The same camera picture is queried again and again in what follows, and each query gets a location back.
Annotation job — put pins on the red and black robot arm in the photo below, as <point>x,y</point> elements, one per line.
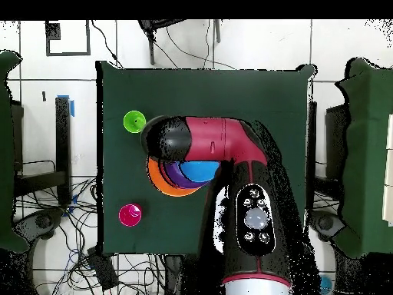
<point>221,138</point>

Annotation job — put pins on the black floor frame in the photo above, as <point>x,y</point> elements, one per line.
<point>52,30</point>

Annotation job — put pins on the green cloth side table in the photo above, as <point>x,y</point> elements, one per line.
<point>6,153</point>
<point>365,153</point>

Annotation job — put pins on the green cup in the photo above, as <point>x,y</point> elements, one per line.
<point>133,123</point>

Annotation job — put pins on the red cup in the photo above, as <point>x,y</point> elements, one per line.
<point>129,216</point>

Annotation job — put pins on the light blue bowl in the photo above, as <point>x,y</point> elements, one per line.
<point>199,170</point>

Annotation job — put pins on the blue cup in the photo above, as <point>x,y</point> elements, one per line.
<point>326,285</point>

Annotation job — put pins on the purple bowl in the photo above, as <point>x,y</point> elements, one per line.
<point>173,175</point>

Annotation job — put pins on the black table frame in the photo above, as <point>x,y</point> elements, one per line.
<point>336,138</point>
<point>63,138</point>

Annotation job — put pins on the dark green tablecloth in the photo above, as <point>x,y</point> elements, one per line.
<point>215,92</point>

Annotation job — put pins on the large yellow-orange bowl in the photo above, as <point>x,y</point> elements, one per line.
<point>156,181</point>

